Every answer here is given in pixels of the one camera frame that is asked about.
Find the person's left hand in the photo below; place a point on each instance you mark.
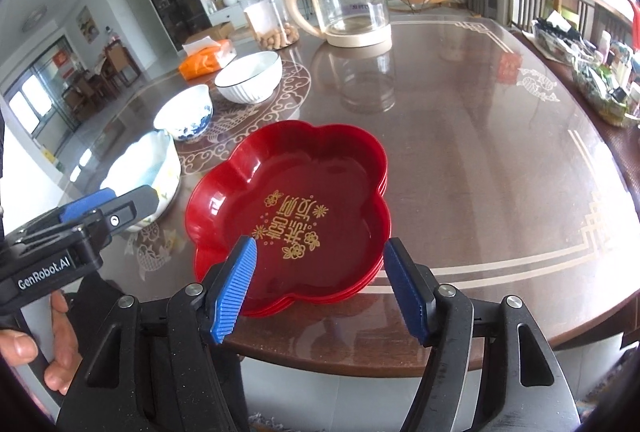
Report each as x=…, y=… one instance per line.
x=20, y=349

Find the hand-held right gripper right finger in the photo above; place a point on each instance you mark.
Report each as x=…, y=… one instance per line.
x=402, y=292

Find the white ribbed bowl black rim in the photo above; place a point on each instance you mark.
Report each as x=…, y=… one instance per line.
x=250, y=84

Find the blue and white scalloped bowl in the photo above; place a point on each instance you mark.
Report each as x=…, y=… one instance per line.
x=150, y=171

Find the tray of toiletries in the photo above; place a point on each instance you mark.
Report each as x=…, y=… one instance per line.
x=600, y=81

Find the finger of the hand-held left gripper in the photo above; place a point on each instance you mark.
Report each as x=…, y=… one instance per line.
x=135, y=209
x=85, y=207

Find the white television cabinet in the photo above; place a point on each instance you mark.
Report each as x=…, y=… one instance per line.
x=227, y=16

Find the framed wall painting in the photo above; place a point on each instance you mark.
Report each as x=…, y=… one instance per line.
x=86, y=24

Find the dark wooden chair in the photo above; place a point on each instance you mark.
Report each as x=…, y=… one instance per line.
x=525, y=1

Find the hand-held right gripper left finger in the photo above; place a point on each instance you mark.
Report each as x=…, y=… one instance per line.
x=235, y=292

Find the orange tissue pack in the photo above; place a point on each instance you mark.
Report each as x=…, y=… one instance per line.
x=200, y=64

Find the dining table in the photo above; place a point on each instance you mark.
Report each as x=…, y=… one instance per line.
x=111, y=71

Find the red door poster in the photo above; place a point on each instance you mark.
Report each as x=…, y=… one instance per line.
x=62, y=64

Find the wooden dining chair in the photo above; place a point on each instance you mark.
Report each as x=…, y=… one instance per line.
x=125, y=61
x=80, y=99

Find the white bowl with blue print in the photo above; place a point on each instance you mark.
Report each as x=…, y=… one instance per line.
x=185, y=111

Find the clear plastic snack jar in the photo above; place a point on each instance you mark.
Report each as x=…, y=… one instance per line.
x=265, y=19

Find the round ceiling lamp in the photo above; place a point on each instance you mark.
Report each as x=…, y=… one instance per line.
x=35, y=19

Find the red flower-shaped plate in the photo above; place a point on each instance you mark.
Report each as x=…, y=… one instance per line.
x=300, y=306
x=300, y=182
x=280, y=313

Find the cardboard box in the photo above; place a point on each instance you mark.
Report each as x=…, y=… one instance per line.
x=215, y=31

